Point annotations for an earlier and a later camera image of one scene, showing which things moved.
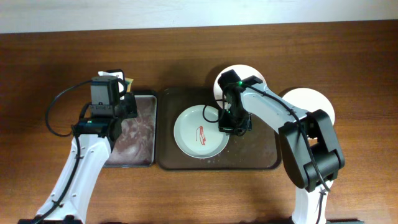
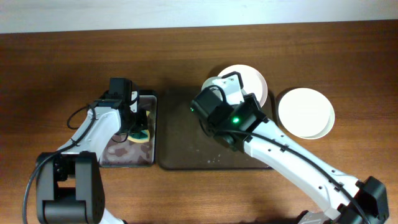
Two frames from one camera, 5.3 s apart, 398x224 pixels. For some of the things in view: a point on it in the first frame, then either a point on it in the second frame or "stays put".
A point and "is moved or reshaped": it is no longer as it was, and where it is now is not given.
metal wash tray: x=135 y=144 stays put
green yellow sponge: x=129 y=81 is moved or reshaped
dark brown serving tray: x=259 y=149 stays put
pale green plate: x=198 y=137 to x=217 y=81
